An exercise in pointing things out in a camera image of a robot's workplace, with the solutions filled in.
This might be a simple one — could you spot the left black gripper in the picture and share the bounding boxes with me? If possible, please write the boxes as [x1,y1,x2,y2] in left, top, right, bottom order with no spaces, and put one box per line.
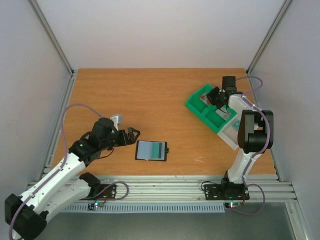
[101,128,141,151]

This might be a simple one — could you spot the black leather card holder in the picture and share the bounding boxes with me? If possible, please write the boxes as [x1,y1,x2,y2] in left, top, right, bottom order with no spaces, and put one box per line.
[134,140,169,162]

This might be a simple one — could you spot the teal card black stripe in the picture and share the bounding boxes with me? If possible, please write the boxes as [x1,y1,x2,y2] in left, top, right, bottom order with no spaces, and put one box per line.
[151,141,165,160]

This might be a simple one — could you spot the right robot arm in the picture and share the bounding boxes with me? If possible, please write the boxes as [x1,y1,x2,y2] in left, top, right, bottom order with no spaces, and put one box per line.
[206,76,274,202]

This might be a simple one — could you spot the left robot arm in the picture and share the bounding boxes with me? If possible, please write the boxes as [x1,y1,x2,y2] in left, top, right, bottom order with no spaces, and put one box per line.
[4,115,140,240]

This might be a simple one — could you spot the white card in tray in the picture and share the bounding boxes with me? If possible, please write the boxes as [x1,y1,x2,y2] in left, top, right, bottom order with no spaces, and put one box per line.
[216,109,232,121]

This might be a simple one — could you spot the teal card in bin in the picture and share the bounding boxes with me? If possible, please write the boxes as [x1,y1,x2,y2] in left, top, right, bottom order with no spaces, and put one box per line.
[232,120,240,132]

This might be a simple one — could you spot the green plastic compartment tray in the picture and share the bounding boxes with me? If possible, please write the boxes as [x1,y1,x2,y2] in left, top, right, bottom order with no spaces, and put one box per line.
[184,84,237,134]

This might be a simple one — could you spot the white plastic bin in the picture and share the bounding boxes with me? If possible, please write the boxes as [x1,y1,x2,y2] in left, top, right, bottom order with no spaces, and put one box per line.
[217,116,240,150]

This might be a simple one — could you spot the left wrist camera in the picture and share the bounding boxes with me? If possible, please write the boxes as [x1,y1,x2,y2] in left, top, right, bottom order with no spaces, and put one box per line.
[110,114,123,131]

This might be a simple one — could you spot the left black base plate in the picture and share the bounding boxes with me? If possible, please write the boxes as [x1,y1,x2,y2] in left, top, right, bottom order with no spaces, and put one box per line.
[82,184,117,201]

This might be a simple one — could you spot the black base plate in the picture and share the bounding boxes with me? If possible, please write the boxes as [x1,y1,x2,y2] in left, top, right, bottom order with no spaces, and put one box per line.
[202,184,250,201]
[82,184,117,201]

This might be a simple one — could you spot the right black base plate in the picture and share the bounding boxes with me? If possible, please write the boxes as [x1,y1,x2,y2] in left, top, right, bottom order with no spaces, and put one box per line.
[202,184,250,201]

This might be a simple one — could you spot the grey slotted cable duct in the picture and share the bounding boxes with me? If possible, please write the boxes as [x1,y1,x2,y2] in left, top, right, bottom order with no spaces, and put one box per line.
[63,202,225,214]

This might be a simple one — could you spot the aluminium front rail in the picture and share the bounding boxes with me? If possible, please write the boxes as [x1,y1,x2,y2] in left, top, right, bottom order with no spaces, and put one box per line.
[97,174,298,203]

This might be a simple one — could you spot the right aluminium frame post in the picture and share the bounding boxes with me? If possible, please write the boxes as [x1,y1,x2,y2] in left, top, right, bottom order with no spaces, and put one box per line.
[246,0,294,75]

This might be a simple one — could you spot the aluminium frame post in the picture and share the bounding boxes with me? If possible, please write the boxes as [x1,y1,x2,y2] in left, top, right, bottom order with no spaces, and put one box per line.
[246,0,294,75]
[28,0,76,77]

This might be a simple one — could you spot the left aluminium frame post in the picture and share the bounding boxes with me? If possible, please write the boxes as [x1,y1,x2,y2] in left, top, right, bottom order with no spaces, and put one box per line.
[28,0,76,77]

